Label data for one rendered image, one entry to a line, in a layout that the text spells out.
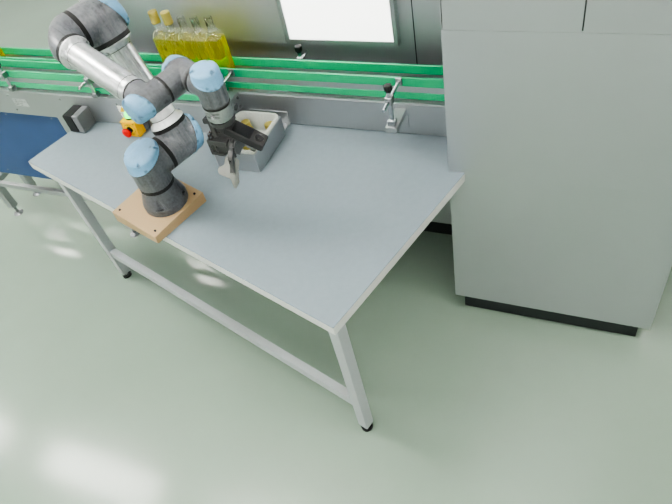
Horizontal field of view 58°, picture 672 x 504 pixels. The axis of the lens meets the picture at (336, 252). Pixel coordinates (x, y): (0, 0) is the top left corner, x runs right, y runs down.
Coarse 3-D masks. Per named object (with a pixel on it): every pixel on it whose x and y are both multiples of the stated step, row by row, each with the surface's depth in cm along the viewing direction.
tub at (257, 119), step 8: (240, 112) 224; (248, 112) 223; (256, 112) 222; (264, 112) 221; (240, 120) 225; (256, 120) 224; (264, 120) 222; (272, 120) 221; (256, 128) 227; (264, 128) 225; (248, 152) 207
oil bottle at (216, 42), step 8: (208, 32) 216; (216, 32) 216; (208, 40) 217; (216, 40) 216; (224, 40) 220; (208, 48) 220; (216, 48) 218; (224, 48) 220; (216, 56) 221; (224, 56) 221; (224, 64) 223; (232, 64) 227
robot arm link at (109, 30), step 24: (96, 0) 169; (96, 24) 169; (120, 24) 174; (96, 48) 174; (120, 48) 176; (144, 72) 182; (168, 120) 189; (192, 120) 194; (168, 144) 190; (192, 144) 194
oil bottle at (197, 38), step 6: (204, 30) 218; (192, 36) 218; (198, 36) 217; (204, 36) 218; (192, 42) 220; (198, 42) 219; (204, 42) 219; (198, 48) 221; (204, 48) 220; (198, 54) 223; (204, 54) 222
